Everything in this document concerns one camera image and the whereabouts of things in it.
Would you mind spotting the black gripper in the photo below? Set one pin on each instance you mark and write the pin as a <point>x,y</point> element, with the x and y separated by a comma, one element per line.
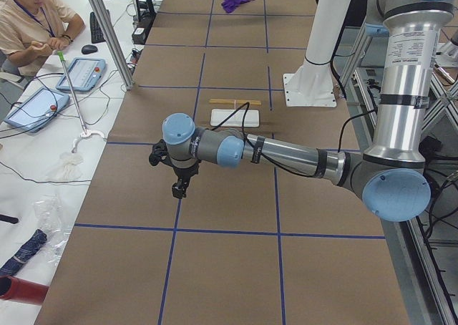
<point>183,173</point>

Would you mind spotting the purple towel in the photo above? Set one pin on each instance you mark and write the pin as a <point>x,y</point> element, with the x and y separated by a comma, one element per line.
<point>229,6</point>

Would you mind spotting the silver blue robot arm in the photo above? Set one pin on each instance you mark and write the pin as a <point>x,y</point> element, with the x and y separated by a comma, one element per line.
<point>388,176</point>

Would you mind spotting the white wooden towel rack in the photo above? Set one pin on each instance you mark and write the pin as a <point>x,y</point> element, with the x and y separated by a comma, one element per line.
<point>240,115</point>

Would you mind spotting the white crumpled cloth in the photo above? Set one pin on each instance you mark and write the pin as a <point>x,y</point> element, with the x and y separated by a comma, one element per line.
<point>67,168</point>

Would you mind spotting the clear plastic bag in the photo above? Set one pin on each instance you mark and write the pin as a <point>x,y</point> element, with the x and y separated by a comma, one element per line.
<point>53,223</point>

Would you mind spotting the folded blue umbrella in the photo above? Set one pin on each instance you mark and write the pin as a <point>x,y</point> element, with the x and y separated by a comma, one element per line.
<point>27,251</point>

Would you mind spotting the upper teach pendant tablet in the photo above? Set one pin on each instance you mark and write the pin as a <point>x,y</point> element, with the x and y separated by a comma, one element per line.
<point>85,72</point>

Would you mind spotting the teach pendant tablet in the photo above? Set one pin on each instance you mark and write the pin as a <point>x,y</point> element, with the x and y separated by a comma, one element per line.
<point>38,110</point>
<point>85,72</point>

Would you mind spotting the black power adapter box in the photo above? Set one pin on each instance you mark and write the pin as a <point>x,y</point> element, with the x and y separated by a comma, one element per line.
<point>142,30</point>

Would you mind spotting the lower teach pendant tablet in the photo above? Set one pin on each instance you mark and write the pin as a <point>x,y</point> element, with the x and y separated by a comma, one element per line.
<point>38,110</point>

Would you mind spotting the black computer mouse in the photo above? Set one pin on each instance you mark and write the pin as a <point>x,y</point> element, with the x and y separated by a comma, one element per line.
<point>89,49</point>

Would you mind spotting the black keyboard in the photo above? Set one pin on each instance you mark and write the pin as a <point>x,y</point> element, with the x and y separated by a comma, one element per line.
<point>96,32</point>

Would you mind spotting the reacher grabber stick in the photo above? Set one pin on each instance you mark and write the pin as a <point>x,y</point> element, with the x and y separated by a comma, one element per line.
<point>86,132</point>

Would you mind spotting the red cylinder tube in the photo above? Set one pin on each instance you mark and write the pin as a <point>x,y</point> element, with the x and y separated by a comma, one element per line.
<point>22,291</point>

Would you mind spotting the person in beige shirt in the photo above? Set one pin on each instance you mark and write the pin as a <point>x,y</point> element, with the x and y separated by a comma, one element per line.
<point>32,30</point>

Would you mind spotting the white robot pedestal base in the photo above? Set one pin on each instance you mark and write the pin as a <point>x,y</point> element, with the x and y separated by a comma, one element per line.
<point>312,85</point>

